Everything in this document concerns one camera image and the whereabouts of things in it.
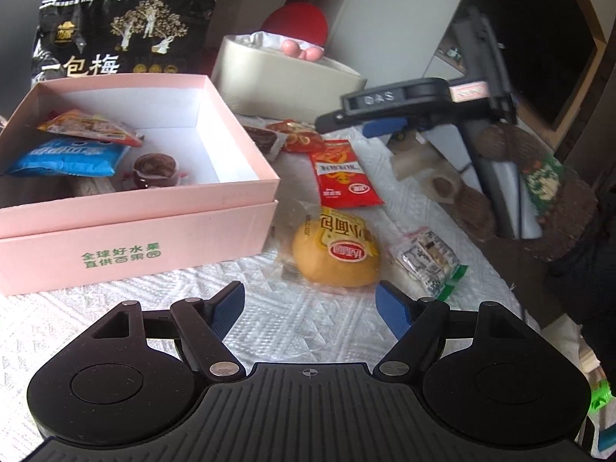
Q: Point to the white woven tablecloth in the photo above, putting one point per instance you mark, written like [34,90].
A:
[313,317]

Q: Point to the black snack bag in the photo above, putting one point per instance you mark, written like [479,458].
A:
[96,29]

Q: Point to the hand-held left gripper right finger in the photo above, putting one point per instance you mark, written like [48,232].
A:
[392,310]

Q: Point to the pink cardboard box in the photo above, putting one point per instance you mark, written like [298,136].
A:
[144,250]

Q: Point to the white shelf cabinet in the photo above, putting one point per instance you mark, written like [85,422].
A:
[399,19]

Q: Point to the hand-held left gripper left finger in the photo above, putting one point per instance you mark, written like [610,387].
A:
[230,308]

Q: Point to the red snack packet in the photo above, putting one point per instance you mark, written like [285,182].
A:
[344,173]

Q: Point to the orange snack packet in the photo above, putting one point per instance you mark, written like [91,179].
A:
[91,127]

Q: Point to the small candy packet green edge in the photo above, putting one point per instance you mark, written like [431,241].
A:
[428,262]

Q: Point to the blue snack packet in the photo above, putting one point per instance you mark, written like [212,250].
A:
[62,156]

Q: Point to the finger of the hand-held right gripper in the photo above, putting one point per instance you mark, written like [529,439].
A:
[337,121]
[382,127]

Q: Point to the dark brown snack packet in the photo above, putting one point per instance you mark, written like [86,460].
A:
[262,139]

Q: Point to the pink plastic toy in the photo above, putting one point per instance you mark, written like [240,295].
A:
[308,52]

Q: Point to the white tissue paper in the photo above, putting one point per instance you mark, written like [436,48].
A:
[260,38]

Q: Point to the red green rice cracker packet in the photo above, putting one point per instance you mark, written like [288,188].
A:
[301,139]

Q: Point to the yellow bread packet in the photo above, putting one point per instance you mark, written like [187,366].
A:
[332,260]

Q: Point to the person's right hand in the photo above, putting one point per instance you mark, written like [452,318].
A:
[440,185]

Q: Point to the green plastic object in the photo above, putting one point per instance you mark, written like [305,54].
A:
[601,394]

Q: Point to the cream oval container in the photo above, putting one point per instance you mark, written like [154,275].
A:
[269,82]

